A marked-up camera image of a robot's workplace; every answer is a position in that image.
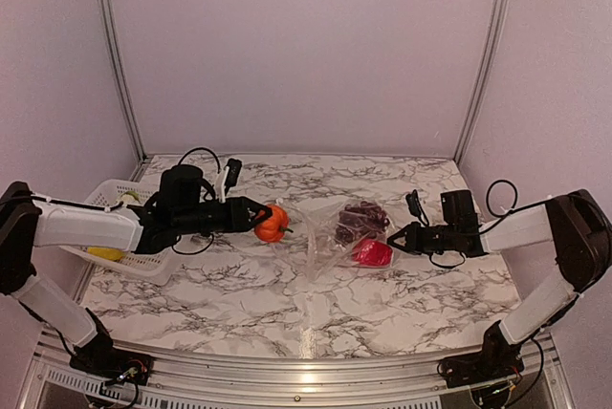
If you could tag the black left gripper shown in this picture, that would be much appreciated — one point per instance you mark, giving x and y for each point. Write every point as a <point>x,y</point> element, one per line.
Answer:
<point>237,218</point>

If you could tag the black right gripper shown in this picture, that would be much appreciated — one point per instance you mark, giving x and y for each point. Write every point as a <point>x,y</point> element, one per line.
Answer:
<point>413,245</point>

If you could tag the orange fake carrot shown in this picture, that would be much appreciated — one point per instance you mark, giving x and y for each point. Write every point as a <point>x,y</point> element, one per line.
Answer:
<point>274,229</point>

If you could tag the red fake pepper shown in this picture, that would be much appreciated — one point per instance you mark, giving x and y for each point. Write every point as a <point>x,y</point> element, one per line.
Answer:
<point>372,253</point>

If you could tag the purple fake grapes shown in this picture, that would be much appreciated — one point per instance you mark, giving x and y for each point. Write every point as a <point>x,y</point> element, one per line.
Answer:
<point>361,220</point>

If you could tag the clear zip top bag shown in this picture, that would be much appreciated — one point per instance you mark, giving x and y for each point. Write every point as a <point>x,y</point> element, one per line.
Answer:
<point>312,249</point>

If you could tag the yellow fake lemon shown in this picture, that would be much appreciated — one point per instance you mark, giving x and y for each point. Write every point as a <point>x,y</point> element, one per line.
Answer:
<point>109,254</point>

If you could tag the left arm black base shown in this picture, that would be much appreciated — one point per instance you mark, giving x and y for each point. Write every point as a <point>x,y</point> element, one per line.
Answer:
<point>101,358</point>

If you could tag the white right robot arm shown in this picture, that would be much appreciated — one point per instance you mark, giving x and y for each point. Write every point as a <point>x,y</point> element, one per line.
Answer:
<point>573,223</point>

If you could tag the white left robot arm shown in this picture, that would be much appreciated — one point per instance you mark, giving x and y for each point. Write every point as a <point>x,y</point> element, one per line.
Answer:
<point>185,203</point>

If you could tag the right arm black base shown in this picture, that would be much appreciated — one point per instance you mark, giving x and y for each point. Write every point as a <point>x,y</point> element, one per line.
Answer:
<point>496,359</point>

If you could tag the white perforated plastic basket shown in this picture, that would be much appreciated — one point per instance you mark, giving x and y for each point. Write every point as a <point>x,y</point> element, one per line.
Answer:
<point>153,268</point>

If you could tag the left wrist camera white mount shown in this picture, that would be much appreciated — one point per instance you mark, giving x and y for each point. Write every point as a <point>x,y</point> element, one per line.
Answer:
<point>227,179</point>

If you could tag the aluminium front rail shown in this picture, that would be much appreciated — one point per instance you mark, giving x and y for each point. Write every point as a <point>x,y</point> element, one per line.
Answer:
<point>191,380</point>

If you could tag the left aluminium corner post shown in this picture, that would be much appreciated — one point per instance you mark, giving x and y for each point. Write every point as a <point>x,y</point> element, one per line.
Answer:
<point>120,79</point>

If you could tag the aluminium corner post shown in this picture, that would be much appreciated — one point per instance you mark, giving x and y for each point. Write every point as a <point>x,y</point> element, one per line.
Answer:
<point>120,79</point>
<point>492,41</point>

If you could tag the right aluminium corner post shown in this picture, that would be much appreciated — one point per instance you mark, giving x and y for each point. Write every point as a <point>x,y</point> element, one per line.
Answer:
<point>492,41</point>

